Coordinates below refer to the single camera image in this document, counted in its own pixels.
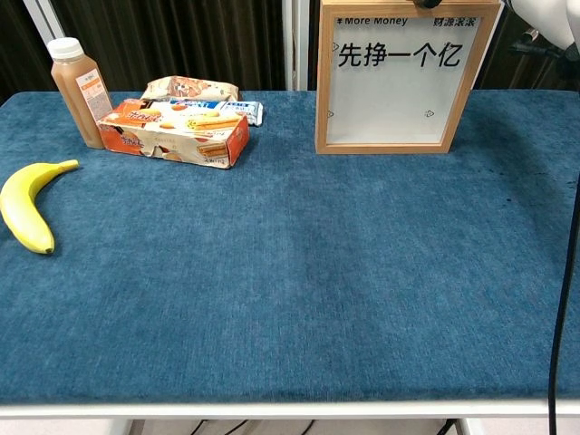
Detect wooden coin box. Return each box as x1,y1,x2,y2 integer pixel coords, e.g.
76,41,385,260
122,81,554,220
314,0,504,156

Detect blue white toothpaste box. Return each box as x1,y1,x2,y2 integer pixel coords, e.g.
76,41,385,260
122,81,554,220
169,98,265,128

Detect orange biscuit box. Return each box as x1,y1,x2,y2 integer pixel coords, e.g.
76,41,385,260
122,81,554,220
96,99,250,170

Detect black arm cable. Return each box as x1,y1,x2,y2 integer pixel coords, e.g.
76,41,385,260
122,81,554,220
546,171,580,435

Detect black pleated curtain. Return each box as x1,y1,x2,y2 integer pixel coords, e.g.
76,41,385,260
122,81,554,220
48,0,286,92
0,0,52,105
470,13,580,92

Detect brown snack packet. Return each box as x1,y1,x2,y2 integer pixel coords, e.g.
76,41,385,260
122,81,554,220
140,75,241,103

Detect brown juice bottle white cap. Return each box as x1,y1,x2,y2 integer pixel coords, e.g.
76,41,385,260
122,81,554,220
46,37,114,150

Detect yellow banana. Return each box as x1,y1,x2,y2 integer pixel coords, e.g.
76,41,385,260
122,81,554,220
0,159,81,256

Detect grey partition frame post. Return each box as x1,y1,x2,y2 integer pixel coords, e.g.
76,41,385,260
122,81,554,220
34,0,67,42
282,0,319,92

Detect blue table cloth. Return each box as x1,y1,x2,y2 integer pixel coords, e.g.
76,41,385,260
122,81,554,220
0,90,580,405

